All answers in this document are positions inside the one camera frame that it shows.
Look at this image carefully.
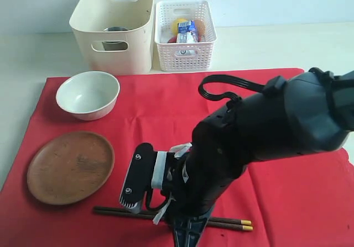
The white ceramic bowl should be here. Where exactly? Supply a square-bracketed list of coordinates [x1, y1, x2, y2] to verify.
[55, 71, 121, 121]

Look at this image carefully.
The round wooden plate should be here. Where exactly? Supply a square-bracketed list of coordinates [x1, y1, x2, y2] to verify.
[27, 131, 114, 206]

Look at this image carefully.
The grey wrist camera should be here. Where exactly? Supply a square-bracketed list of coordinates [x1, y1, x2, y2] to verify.
[119, 143, 169, 214]

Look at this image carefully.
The brown egg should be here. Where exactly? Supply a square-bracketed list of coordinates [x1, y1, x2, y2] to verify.
[194, 19, 206, 36]

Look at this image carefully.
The stainless steel cup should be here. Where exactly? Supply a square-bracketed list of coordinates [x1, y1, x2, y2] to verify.
[102, 27, 128, 51]

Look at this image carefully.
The red sausage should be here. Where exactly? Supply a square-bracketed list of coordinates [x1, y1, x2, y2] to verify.
[168, 36, 177, 43]

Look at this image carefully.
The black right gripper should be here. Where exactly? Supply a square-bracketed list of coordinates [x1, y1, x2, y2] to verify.
[165, 147, 248, 247]

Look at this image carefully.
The red tablecloth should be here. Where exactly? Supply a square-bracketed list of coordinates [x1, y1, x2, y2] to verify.
[1, 72, 353, 246]

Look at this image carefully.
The large cream plastic bin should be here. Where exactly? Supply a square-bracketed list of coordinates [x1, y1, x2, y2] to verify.
[69, 0, 154, 75]

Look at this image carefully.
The blue white milk carton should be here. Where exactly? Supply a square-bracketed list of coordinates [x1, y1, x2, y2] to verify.
[176, 20, 199, 44]

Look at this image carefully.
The white perforated plastic basket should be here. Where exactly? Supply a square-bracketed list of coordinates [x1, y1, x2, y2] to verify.
[154, 0, 217, 72]

